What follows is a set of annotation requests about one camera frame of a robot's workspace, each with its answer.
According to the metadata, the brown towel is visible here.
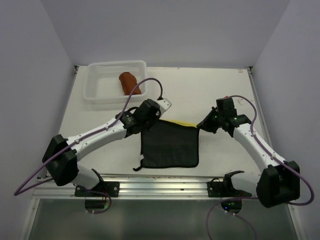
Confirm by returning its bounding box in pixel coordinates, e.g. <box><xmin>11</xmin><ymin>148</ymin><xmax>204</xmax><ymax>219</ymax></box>
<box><xmin>118</xmin><ymin>72</ymin><xmax>138</xmax><ymax>96</ymax></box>

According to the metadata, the yellow towel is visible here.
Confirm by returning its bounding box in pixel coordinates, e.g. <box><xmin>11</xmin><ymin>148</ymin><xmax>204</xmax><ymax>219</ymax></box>
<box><xmin>133</xmin><ymin>120</ymin><xmax>200</xmax><ymax>172</ymax></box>

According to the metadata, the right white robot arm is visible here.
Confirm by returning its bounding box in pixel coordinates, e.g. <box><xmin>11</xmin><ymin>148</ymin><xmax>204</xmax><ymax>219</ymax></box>
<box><xmin>197</xmin><ymin>97</ymin><xmax>300</xmax><ymax>208</ymax></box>

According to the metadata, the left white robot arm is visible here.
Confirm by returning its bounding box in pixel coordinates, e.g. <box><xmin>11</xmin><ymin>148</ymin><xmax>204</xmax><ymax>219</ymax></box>
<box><xmin>42</xmin><ymin>98</ymin><xmax>172</xmax><ymax>197</ymax></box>

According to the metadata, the white plastic basket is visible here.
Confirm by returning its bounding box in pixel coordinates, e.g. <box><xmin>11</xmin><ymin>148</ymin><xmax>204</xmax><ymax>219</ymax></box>
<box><xmin>82</xmin><ymin>60</ymin><xmax>147</xmax><ymax>104</ymax></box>

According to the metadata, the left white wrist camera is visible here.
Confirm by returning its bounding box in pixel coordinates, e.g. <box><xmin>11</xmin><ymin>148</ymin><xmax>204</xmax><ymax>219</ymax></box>
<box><xmin>156</xmin><ymin>98</ymin><xmax>172</xmax><ymax>116</ymax></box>

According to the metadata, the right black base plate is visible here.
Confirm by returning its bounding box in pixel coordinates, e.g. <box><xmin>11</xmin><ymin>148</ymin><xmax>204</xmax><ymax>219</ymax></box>
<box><xmin>206</xmin><ymin>177</ymin><xmax>252</xmax><ymax>198</ymax></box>

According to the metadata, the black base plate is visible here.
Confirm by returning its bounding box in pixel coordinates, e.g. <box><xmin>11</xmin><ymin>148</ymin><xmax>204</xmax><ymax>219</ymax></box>
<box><xmin>206</xmin><ymin>177</ymin><xmax>252</xmax><ymax>198</ymax></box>
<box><xmin>74</xmin><ymin>181</ymin><xmax>120</xmax><ymax>198</ymax></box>

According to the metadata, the aluminium mounting rail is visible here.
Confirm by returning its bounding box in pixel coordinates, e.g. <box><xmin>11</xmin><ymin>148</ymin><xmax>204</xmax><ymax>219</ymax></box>
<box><xmin>32</xmin><ymin>174</ymin><xmax>293</xmax><ymax>201</ymax></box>

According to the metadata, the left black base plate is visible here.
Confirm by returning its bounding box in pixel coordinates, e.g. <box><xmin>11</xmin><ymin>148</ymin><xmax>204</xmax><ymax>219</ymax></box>
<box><xmin>74</xmin><ymin>181</ymin><xmax>120</xmax><ymax>198</ymax></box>

